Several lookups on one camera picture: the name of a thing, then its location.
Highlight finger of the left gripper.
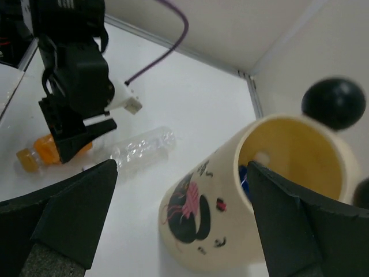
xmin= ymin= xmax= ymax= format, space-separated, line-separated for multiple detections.
xmin=54 ymin=132 xmax=92 ymax=163
xmin=84 ymin=118 xmax=117 ymax=139

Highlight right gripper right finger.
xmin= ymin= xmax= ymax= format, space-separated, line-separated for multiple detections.
xmin=247 ymin=162 xmax=368 ymax=276

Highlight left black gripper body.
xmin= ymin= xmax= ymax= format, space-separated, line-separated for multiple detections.
xmin=38 ymin=35 xmax=115 ymax=139

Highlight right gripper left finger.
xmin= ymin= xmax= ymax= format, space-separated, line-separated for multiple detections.
xmin=1 ymin=159 xmax=118 ymax=276

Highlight orange juice bottle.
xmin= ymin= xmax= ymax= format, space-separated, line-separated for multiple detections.
xmin=16 ymin=134 xmax=95 ymax=174

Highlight clear unlabeled plastic bottle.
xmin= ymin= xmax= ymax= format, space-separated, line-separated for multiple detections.
xmin=107 ymin=126 xmax=176 ymax=174

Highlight blue label white cap bottle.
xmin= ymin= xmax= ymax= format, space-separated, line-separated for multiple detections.
xmin=238 ymin=152 xmax=270 ymax=200

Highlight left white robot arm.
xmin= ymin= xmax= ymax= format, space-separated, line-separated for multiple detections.
xmin=1 ymin=1 xmax=116 ymax=163

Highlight cream bin with black ears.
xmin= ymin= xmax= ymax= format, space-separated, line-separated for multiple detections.
xmin=159 ymin=77 xmax=366 ymax=272

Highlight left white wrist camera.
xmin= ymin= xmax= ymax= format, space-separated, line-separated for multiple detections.
xmin=104 ymin=80 xmax=142 ymax=115

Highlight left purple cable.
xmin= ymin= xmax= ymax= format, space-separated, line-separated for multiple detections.
xmin=125 ymin=0 xmax=190 ymax=87

